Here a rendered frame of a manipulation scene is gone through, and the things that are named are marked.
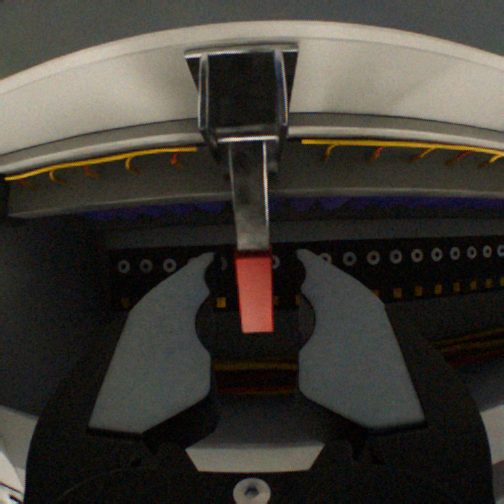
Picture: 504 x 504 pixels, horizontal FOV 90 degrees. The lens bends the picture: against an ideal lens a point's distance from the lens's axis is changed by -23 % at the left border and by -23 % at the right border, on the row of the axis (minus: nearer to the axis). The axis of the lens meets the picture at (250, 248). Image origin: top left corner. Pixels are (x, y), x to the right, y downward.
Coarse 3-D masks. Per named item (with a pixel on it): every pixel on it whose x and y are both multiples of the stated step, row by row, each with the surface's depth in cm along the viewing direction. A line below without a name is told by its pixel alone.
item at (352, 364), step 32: (320, 288) 10; (352, 288) 9; (320, 320) 8; (352, 320) 8; (384, 320) 8; (320, 352) 7; (352, 352) 7; (384, 352) 7; (320, 384) 6; (352, 384) 6; (384, 384) 6; (320, 416) 6; (352, 416) 6; (384, 416) 6; (416, 416) 5; (352, 448) 6
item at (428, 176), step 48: (288, 144) 13; (336, 144) 12; (384, 144) 11; (432, 144) 11; (48, 192) 14; (96, 192) 14; (144, 192) 14; (192, 192) 14; (288, 192) 14; (336, 192) 14; (384, 192) 14; (432, 192) 13; (480, 192) 13
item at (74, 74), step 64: (64, 0) 6; (128, 0) 6; (192, 0) 6; (256, 0) 6; (320, 0) 6; (384, 0) 6; (448, 0) 6; (0, 64) 6; (64, 64) 6; (128, 64) 7; (320, 64) 8; (384, 64) 7; (448, 64) 7; (0, 128) 9; (64, 128) 10; (0, 192) 14; (0, 256) 16; (64, 256) 23
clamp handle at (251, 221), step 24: (240, 144) 8; (264, 144) 8; (240, 168) 9; (264, 168) 9; (240, 192) 9; (264, 192) 9; (240, 216) 9; (264, 216) 9; (240, 240) 10; (264, 240) 10; (240, 264) 10; (264, 264) 10; (240, 288) 11; (264, 288) 11; (240, 312) 11; (264, 312) 11
